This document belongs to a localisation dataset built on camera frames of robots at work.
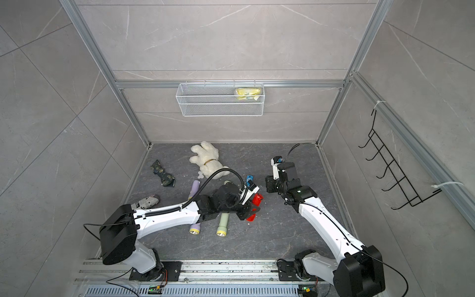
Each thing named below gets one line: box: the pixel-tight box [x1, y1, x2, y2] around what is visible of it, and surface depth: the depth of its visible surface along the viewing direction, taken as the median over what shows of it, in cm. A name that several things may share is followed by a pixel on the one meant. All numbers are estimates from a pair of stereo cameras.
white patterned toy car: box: [131, 194, 161, 210], surface depth 92 cm
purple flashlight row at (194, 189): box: [188, 179, 201, 200], surface depth 99 cm
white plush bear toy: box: [189, 141, 231, 179], surface depth 103 cm
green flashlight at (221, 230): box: [215, 212, 230, 237], surface depth 84 cm
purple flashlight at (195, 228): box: [189, 222, 202, 236], surface depth 83 cm
